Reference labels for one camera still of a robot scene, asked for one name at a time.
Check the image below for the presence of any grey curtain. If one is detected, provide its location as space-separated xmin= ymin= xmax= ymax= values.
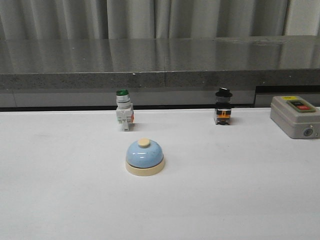
xmin=0 ymin=0 xmax=320 ymax=40

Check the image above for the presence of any green push button switch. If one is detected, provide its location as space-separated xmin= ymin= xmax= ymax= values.
xmin=116 ymin=89 xmax=134 ymax=131

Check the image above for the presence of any grey stone counter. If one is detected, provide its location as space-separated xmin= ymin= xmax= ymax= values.
xmin=0 ymin=36 xmax=320 ymax=111

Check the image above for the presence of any grey push button control box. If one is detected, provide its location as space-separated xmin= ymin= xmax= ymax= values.
xmin=270 ymin=95 xmax=320 ymax=139

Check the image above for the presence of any black rotary selector switch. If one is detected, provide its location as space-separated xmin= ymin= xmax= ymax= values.
xmin=214 ymin=87 xmax=233 ymax=125

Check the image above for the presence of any blue desk bell cream base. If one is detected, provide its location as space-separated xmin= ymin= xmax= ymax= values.
xmin=125 ymin=138 xmax=165 ymax=177

